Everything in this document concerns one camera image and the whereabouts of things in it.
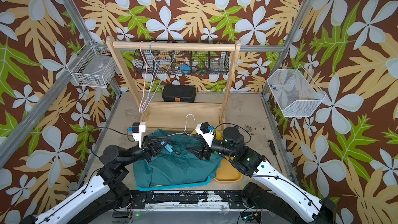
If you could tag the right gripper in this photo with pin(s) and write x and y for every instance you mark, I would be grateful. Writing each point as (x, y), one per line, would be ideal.
(203, 151)

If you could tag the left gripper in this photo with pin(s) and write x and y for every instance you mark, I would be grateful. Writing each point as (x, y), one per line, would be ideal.
(150, 148)

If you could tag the blue clothespin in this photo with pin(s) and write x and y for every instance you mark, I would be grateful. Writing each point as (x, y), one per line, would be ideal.
(166, 146)

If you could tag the white wire hanger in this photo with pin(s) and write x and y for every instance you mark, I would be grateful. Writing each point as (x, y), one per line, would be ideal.
(188, 124)

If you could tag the green shorts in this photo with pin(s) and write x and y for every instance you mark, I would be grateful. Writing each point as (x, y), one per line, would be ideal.
(176, 168)

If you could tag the yellow shorts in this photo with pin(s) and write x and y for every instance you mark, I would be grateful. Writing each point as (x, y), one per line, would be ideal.
(218, 135)

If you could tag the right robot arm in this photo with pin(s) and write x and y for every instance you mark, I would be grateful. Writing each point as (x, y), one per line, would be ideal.
(282, 197)

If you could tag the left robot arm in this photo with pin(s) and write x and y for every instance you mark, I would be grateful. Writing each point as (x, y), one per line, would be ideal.
(105, 189)

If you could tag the yellow plastic tray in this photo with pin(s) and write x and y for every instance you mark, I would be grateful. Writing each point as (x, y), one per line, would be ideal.
(226, 173)

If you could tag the wooden clothes rack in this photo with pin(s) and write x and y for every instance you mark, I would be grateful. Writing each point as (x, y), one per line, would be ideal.
(157, 116)

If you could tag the teal plastic basket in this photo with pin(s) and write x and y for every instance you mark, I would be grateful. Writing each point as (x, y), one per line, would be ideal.
(158, 187)

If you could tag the black tool case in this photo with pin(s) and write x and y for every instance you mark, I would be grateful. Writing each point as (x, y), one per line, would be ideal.
(179, 93)

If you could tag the black mesh basket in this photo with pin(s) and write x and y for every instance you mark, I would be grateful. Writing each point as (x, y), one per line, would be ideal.
(181, 62)

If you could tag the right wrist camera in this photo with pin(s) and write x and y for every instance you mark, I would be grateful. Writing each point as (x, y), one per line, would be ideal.
(206, 131)

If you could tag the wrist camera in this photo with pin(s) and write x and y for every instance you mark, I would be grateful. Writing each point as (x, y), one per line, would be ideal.
(136, 131)
(206, 131)

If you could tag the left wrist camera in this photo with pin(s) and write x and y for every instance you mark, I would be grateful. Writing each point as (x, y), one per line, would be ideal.
(136, 131)

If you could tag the black mounting rail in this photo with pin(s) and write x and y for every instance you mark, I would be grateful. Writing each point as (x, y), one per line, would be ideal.
(234, 199)

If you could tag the black handled screwdriver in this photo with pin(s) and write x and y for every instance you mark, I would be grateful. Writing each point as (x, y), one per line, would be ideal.
(273, 150)

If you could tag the white wire basket left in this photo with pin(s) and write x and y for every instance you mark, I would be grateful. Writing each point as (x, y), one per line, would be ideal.
(93, 66)

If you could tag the white wire basket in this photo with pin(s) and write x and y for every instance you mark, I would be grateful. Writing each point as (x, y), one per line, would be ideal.
(295, 91)
(93, 66)

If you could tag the white wire basket right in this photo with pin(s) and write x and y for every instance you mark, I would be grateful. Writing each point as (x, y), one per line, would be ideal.
(295, 91)

